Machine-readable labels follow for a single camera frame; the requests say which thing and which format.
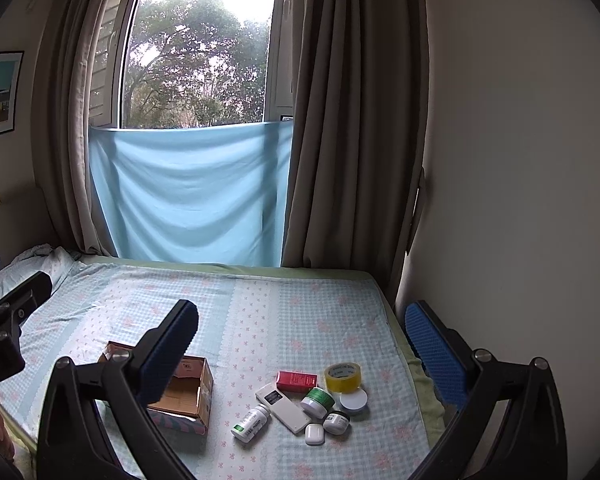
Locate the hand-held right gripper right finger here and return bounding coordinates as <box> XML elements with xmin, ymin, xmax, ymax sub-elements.
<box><xmin>404</xmin><ymin>300</ymin><xmax>570</xmax><ymax>480</ymax></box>

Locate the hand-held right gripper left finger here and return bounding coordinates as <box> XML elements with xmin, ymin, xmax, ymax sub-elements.
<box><xmin>36</xmin><ymin>299</ymin><xmax>201</xmax><ymax>480</ymax></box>

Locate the brown cardboard box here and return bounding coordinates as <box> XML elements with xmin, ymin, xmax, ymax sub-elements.
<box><xmin>98</xmin><ymin>341</ymin><xmax>214</xmax><ymax>433</ymax></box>

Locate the white-lidded pale green jar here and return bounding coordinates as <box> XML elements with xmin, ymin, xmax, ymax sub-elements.
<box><xmin>339</xmin><ymin>387</ymin><xmax>370</xmax><ymax>415</ymax></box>

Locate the yellow tape roll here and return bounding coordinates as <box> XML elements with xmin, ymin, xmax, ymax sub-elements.
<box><xmin>324</xmin><ymin>361</ymin><xmax>364</xmax><ymax>394</ymax></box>

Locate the white pill bottle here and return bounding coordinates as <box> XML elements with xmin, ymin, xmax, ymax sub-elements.
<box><xmin>231</xmin><ymin>404</ymin><xmax>272</xmax><ymax>443</ymax></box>

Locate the small black-lidded jar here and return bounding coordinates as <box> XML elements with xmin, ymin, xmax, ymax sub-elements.
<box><xmin>322</xmin><ymin>410</ymin><xmax>350</xmax><ymax>435</ymax></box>

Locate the white jar with green label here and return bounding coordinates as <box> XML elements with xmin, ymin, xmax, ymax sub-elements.
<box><xmin>300</xmin><ymin>387</ymin><xmax>336</xmax><ymax>419</ymax></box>

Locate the white remote control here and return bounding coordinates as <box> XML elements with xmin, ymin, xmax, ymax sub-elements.
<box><xmin>255</xmin><ymin>382</ymin><xmax>312</xmax><ymax>434</ymax></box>

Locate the small red carton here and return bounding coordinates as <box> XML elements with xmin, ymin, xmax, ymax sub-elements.
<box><xmin>276</xmin><ymin>370</ymin><xmax>318</xmax><ymax>394</ymax></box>

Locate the checked pillow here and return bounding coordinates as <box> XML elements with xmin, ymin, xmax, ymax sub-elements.
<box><xmin>0</xmin><ymin>245</ymin><xmax>81</xmax><ymax>311</ymax></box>

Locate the checked floral bedsheet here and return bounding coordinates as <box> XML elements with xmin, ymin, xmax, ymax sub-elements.
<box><xmin>0</xmin><ymin>260</ymin><xmax>431</xmax><ymax>480</ymax></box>

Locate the light blue hanging cloth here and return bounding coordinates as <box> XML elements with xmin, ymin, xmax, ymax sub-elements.
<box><xmin>88</xmin><ymin>120</ymin><xmax>295</xmax><ymax>267</ymax></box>

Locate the beige curtain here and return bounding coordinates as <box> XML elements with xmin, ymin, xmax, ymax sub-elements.
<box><xmin>30</xmin><ymin>0</ymin><xmax>146</xmax><ymax>256</ymax></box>
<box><xmin>280</xmin><ymin>0</ymin><xmax>428</xmax><ymax>286</ymax></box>

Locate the window with white frame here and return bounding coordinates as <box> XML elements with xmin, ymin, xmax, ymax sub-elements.
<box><xmin>87</xmin><ymin>0</ymin><xmax>296</xmax><ymax>131</ymax></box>

